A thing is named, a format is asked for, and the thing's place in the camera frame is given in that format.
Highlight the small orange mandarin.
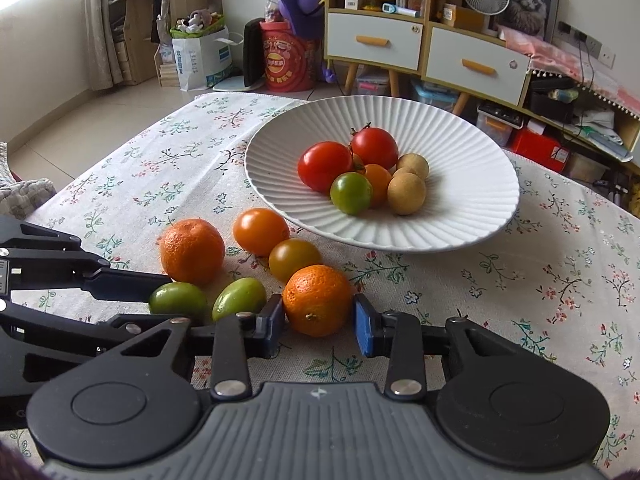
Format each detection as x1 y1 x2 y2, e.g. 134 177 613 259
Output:
282 264 352 338

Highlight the large orange mandarin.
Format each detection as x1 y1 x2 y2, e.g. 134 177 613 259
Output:
160 219 226 286

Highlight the olive brown tomato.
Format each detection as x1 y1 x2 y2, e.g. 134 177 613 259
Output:
268 240 322 283

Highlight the tan longan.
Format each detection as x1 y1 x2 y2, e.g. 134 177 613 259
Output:
392 167 419 178
396 153 430 180
387 172 426 216

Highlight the small orange cherry tomato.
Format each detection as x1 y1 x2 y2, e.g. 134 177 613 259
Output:
363 164 392 208

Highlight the red tomato with stem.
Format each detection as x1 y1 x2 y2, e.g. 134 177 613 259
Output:
349 124 399 169

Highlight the floral tablecloth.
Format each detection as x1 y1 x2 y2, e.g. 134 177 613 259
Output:
32 93 639 476

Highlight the checkered grey cushion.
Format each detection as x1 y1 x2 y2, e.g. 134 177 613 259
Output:
0 142 56 220

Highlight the white ribbed plate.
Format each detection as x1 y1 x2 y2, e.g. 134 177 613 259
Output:
245 96 520 252

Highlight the red cardboard box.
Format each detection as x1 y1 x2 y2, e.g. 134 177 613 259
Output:
509 128 570 174

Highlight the white paper shopping bag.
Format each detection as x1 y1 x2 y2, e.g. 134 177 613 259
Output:
172 26 244 91

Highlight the clear plastic storage box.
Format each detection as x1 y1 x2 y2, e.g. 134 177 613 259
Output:
410 78 460 113

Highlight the red snack bucket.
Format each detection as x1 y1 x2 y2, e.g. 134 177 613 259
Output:
259 21 318 93

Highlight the low wooden tv cabinet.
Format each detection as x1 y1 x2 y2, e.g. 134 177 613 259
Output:
522 70 639 165

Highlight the black flat panel stand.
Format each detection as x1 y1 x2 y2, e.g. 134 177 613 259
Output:
212 18 266 92

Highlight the pink cloth on cabinet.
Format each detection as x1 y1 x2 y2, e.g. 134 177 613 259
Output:
498 25 639 117

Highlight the wooden drawer cabinet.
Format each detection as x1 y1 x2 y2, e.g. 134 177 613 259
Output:
324 0 530 115

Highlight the framed cat picture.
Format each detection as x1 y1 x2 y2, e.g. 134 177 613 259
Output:
494 0 562 44

